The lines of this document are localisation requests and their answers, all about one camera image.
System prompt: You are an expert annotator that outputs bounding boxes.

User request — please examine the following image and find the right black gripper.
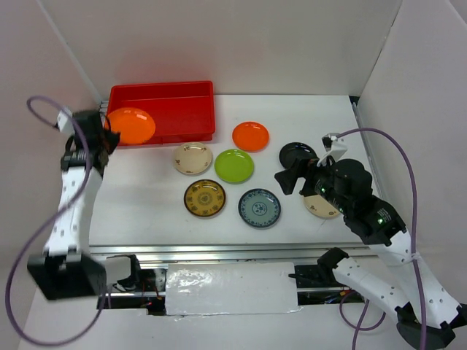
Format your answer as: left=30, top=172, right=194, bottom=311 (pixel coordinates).
left=273, top=152, right=350, bottom=211

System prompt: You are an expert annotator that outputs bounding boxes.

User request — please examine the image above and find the orange plate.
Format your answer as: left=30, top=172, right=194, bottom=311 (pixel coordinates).
left=105, top=107, right=156, bottom=146
left=232, top=121, right=269, bottom=152

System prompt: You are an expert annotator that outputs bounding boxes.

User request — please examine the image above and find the cream floral plate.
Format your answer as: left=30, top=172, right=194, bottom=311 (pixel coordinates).
left=173, top=142, right=213, bottom=176
left=304, top=195, right=340, bottom=219

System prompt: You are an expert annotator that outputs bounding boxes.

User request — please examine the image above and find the yellow patterned plate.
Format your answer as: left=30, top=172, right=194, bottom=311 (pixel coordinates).
left=183, top=179, right=226, bottom=219

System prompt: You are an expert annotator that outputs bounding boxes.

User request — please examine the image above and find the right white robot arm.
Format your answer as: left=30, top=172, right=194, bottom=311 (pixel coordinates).
left=274, top=157, right=466, bottom=349

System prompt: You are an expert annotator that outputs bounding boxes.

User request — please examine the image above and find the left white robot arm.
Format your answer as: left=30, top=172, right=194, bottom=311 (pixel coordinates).
left=27, top=110, right=144, bottom=300

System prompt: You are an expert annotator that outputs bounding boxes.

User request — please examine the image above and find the red plastic bin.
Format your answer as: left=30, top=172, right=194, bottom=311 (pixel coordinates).
left=107, top=81, right=216, bottom=145

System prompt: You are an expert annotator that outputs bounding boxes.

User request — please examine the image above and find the black plate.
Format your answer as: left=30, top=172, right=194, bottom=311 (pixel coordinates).
left=279, top=142, right=317, bottom=169

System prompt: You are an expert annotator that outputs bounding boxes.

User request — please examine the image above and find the blue floral plate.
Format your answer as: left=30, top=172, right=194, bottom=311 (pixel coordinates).
left=238, top=188, right=282, bottom=229

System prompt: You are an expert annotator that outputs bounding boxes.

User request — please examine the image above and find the lime green plate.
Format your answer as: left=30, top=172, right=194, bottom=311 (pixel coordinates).
left=215, top=149, right=255, bottom=184

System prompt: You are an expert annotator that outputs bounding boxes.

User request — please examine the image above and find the white foil cover panel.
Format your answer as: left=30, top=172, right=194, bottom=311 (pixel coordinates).
left=165, top=262, right=299, bottom=316

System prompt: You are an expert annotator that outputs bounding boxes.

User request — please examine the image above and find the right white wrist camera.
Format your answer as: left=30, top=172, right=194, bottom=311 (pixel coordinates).
left=317, top=133, right=348, bottom=167

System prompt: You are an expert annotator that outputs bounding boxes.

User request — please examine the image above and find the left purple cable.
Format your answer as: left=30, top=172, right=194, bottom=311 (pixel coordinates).
left=4, top=96, right=112, bottom=346

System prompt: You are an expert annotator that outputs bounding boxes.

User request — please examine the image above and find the purple cable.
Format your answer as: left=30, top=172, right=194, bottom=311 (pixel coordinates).
left=338, top=127, right=428, bottom=350
left=4, top=96, right=112, bottom=346

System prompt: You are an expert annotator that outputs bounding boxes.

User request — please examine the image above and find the aluminium front rail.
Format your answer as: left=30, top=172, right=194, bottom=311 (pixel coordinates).
left=90, top=243, right=374, bottom=265

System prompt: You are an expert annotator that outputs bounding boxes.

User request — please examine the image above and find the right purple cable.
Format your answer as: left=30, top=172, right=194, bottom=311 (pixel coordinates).
left=338, top=127, right=428, bottom=350

